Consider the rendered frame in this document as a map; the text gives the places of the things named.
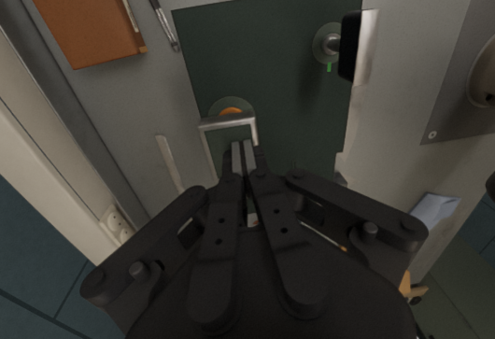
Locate thin brown-tipped brush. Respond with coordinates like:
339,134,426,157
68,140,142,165
299,219,349,253

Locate silver upright plate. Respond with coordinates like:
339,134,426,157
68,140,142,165
349,7,380,89

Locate brown clipboard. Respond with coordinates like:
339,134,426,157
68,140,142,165
13,0,149,71

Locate white flat strip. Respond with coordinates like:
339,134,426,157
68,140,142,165
154,134,185,195

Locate black selector wing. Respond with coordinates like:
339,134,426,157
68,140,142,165
337,10,363,83

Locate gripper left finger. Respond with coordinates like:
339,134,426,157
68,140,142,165
79,141,247,332

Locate dark green stamper base plate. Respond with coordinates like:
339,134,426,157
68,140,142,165
171,0,365,180

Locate silver square nest frame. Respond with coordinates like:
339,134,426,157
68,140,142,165
197,110,260,182

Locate grey mounting plate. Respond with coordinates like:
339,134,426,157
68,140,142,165
419,0,495,147

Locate silver and black pen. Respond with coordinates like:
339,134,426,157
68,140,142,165
134,0,181,53

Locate pale blue paper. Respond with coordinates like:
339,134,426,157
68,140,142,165
409,191,462,233

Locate grey round selector hub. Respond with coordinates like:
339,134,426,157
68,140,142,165
311,21,344,64

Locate white socket strip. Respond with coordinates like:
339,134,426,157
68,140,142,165
97,203,136,247

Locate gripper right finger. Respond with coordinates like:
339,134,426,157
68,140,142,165
243,139,431,321

